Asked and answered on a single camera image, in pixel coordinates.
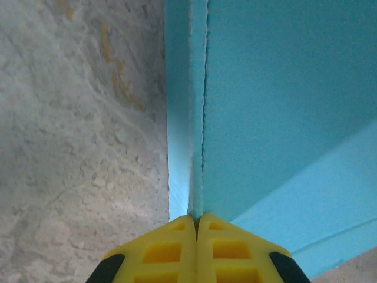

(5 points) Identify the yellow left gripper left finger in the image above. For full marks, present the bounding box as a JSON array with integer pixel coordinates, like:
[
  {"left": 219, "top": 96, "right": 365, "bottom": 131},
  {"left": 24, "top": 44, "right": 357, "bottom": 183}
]
[{"left": 91, "top": 214, "right": 197, "bottom": 283}]

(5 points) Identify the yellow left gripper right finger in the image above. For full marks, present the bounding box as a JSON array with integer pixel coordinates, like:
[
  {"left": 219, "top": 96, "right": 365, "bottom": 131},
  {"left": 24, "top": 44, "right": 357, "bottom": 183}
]
[{"left": 196, "top": 212, "right": 312, "bottom": 283}]

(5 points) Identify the blue and white paper box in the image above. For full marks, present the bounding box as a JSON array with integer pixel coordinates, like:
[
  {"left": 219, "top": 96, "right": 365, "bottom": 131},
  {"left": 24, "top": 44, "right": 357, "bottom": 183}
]
[{"left": 163, "top": 0, "right": 377, "bottom": 279}]

